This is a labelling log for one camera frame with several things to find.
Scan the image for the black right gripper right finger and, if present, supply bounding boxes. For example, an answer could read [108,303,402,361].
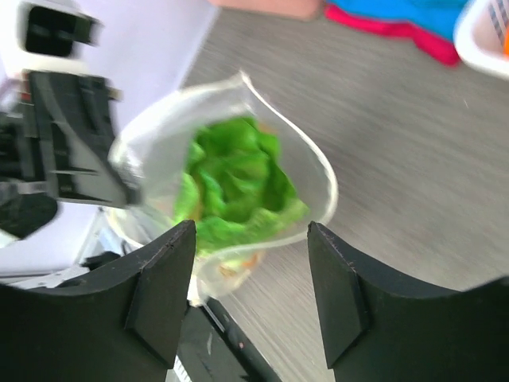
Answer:
[307,222,508,381]

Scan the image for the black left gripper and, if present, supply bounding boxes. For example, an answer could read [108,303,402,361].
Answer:
[1,69,141,239]

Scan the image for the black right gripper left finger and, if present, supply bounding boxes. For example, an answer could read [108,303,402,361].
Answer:
[1,220,196,381]

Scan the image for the clear zip top bag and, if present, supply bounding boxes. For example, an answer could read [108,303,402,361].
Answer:
[106,72,338,306]

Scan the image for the green lettuce leaf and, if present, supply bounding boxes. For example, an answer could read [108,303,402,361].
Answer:
[173,116,309,257]

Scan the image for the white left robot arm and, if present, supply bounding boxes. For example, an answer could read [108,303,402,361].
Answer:
[1,71,139,280]

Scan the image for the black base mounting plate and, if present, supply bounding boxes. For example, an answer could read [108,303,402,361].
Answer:
[166,299,281,382]

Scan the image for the pink divided storage box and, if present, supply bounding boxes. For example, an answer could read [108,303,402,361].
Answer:
[209,0,324,21]

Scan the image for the magenta folded cloth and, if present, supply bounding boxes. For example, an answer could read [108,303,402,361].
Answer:
[324,5,460,67]

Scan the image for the orange fruit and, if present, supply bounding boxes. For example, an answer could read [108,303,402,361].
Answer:
[501,29,509,58]

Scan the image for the white plastic basket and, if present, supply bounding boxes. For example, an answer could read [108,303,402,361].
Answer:
[453,0,508,81]

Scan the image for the blue folded cloth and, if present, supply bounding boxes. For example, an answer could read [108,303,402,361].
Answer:
[327,0,468,41]

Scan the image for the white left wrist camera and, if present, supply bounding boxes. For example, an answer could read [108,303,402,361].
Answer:
[1,0,101,80]

